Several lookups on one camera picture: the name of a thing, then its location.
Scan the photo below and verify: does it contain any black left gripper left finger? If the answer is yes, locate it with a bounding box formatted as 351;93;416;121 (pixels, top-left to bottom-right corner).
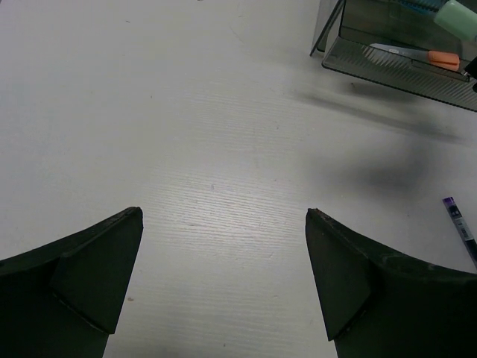
1;207;143;357

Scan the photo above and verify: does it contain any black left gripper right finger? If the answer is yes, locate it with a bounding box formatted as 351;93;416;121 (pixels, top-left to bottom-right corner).
306;209;476;357

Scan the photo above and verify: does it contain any orange highlighter marker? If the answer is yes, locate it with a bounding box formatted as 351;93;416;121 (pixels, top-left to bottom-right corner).
370;43;461;72

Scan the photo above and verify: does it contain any clear acrylic drawer organizer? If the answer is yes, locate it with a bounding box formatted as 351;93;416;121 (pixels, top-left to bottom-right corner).
310;1;476;111

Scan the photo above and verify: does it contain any green highlighter marker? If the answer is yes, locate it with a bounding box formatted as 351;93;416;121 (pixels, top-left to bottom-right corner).
434;0;477;42

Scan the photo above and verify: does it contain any purple pen refill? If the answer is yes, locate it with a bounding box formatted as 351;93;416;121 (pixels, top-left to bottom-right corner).
442;197;477;266

